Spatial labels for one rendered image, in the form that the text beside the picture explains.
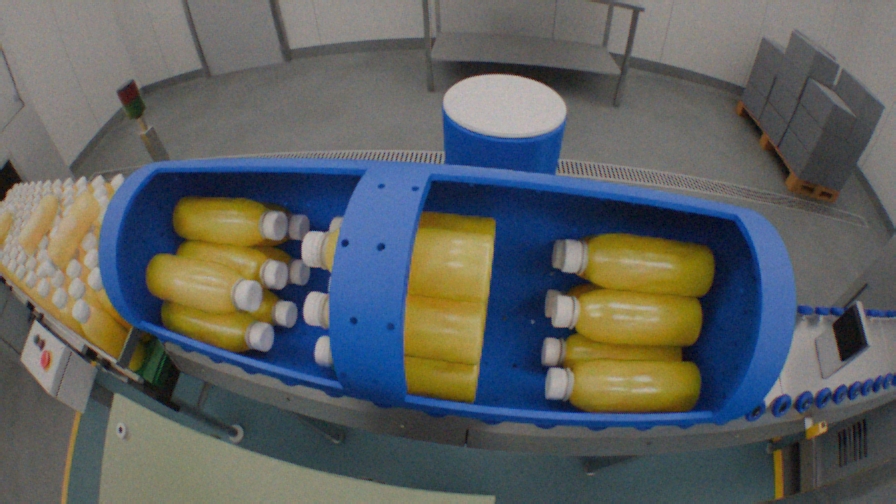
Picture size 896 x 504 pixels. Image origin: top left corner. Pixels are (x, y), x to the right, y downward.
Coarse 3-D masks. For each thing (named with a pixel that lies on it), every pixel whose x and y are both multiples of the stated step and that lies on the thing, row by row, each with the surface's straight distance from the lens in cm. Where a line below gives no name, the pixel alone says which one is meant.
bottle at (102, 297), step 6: (102, 288) 80; (96, 294) 82; (102, 294) 80; (102, 300) 80; (108, 300) 80; (102, 306) 82; (108, 306) 81; (108, 312) 83; (114, 312) 82; (114, 318) 85; (120, 318) 83; (126, 324) 84; (144, 336) 87; (150, 336) 88
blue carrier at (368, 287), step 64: (128, 192) 59; (192, 192) 73; (256, 192) 66; (320, 192) 59; (384, 192) 35; (448, 192) 51; (512, 192) 49; (576, 192) 38; (640, 192) 41; (128, 256) 64; (384, 256) 32; (512, 256) 57; (768, 256) 43; (128, 320) 64; (384, 320) 32; (512, 320) 58; (704, 320) 60; (768, 320) 42; (320, 384) 41; (384, 384) 36; (512, 384) 53; (704, 384) 58; (768, 384) 46
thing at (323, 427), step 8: (280, 408) 111; (296, 416) 116; (304, 416) 118; (304, 424) 130; (312, 424) 125; (320, 424) 131; (328, 424) 138; (320, 432) 139; (328, 432) 139; (336, 432) 147; (336, 440) 151
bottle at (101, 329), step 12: (96, 312) 79; (84, 324) 80; (96, 324) 79; (108, 324) 80; (120, 324) 85; (96, 336) 79; (108, 336) 80; (120, 336) 82; (108, 348) 82; (120, 348) 83; (144, 348) 88; (132, 360) 85; (144, 360) 87
